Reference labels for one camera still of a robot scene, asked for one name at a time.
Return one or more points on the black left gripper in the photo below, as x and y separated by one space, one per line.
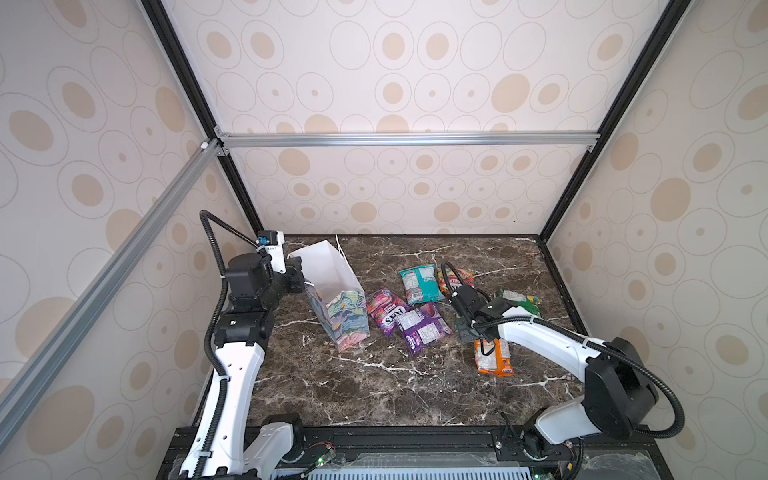
294 269

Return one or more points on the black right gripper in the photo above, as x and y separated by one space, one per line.
462 303

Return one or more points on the colourful painted paper bag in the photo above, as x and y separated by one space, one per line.
335 293

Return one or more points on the orange white snack packet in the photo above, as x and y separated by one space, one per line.
493 358

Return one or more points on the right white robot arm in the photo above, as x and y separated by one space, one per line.
617 393

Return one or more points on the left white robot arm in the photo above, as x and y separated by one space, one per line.
254 284

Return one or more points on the orange red Fox's candy packet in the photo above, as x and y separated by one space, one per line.
454 280

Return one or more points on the teal snack packet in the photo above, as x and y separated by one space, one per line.
421 285

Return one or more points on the purple snack packet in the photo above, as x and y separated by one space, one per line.
423 326

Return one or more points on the green snack packet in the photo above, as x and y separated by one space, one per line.
528 302

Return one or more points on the pink Fox's candy packet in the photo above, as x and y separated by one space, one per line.
384 307

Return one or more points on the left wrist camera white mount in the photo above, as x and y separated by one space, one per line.
271 242

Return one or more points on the aluminium horizontal back rail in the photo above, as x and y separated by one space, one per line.
418 139

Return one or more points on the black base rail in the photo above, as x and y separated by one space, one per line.
460 452

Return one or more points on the black vertical frame post left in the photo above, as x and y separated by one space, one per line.
160 22

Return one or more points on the black vertical frame post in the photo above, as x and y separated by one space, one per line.
160 22
649 55

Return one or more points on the aluminium left side rail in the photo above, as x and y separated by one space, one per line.
39 372

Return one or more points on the black vertical frame post right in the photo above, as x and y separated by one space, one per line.
649 55

